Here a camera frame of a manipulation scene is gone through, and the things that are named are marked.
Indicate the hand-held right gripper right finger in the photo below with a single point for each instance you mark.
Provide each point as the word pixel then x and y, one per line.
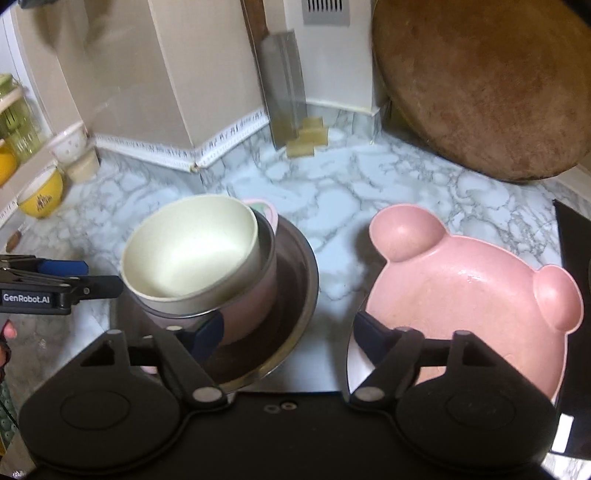
pixel 369 332

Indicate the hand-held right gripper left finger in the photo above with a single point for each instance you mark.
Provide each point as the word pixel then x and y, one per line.
pixel 210 334

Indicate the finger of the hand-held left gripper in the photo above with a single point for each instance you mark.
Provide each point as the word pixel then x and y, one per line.
pixel 99 286
pixel 64 266

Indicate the pink steel-lined bowl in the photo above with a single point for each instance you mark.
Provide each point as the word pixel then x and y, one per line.
pixel 249 318

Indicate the cream bowl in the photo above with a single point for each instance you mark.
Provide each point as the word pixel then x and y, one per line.
pixel 184 258

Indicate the large stainless steel bowl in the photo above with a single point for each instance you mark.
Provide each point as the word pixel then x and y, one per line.
pixel 291 314

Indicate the pink bear-shaped plate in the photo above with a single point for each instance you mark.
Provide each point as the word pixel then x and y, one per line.
pixel 461 286

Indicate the person's left hand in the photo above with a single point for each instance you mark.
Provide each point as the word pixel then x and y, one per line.
pixel 5 331

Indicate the small brown object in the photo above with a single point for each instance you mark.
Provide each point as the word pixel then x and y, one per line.
pixel 14 240

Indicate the yellow printed bowl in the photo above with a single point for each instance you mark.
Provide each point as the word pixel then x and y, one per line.
pixel 44 198

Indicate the yellow mug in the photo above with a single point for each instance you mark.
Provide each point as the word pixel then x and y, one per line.
pixel 7 166

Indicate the white dotted bowl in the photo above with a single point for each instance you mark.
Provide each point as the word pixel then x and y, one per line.
pixel 69 147

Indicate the black gas stove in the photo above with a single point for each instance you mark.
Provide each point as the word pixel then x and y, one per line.
pixel 572 240

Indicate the round wooden cutting board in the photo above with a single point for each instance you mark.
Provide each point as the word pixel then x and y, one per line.
pixel 485 83

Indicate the grey vent grille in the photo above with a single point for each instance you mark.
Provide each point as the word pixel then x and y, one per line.
pixel 325 16

